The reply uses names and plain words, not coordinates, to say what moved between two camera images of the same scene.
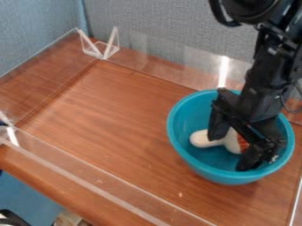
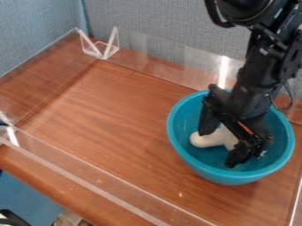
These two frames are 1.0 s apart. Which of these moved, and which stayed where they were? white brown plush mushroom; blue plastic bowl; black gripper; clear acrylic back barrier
Moved: black gripper
Stayed: white brown plush mushroom; clear acrylic back barrier; blue plastic bowl
